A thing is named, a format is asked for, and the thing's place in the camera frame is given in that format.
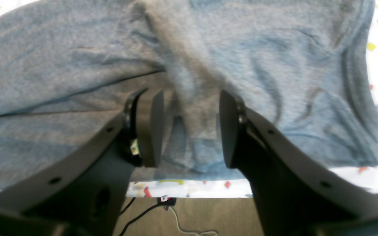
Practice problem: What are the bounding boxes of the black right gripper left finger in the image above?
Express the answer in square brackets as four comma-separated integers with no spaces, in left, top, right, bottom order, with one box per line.
[0,88,164,236]

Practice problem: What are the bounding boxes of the black floor cables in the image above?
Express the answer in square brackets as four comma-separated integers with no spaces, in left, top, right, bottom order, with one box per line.
[118,197,219,236]

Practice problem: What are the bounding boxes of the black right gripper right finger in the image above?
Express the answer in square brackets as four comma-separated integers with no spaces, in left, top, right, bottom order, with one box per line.
[219,90,378,236]

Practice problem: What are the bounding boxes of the grey t-shirt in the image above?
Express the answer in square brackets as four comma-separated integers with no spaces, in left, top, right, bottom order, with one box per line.
[0,0,378,190]

